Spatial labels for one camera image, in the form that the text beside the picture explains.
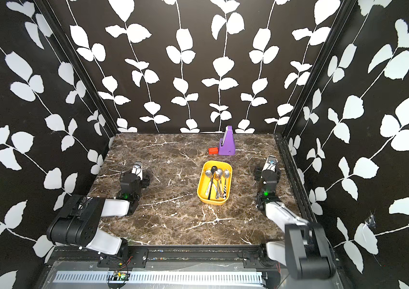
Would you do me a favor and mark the spoon with patterned handle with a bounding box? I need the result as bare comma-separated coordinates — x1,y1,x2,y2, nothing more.
223,169,230,199

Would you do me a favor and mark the white handled spoon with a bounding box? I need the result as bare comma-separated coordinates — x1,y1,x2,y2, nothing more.
218,177,226,199
205,169,214,197

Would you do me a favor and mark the yellow plastic storage box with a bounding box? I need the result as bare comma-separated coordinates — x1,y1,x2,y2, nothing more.
197,160,233,205

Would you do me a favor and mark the black round spoon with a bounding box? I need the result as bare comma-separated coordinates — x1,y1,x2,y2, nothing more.
208,166,218,200

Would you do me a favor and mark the spoon with wooden handle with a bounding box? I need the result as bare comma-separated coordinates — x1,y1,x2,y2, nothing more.
214,168,223,200

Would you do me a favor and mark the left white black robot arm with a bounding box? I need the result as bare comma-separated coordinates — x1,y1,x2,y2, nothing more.
47,164,150,255

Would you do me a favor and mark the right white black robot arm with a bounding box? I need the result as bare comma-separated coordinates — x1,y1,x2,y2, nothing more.
255,166,336,280

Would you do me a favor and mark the purple plastic stand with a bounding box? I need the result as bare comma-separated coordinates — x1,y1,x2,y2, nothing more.
218,125,236,156

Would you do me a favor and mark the red small block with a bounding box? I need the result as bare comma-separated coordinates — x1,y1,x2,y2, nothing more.
208,147,219,155

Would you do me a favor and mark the small green circuit board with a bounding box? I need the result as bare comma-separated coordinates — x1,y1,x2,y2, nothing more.
107,271,130,284

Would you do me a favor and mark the white perforated strip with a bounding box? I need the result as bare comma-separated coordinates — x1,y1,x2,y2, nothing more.
51,271,266,285

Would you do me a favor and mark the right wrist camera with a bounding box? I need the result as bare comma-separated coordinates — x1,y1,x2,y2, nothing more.
263,155,278,172

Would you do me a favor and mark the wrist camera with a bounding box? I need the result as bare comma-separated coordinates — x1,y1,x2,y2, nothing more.
263,155,278,172
131,161,143,180

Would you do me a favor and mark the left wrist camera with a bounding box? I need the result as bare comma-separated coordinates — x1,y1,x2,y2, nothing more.
131,161,143,180

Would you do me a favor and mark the black front mounting rail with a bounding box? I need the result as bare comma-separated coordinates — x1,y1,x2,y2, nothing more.
48,245,284,270

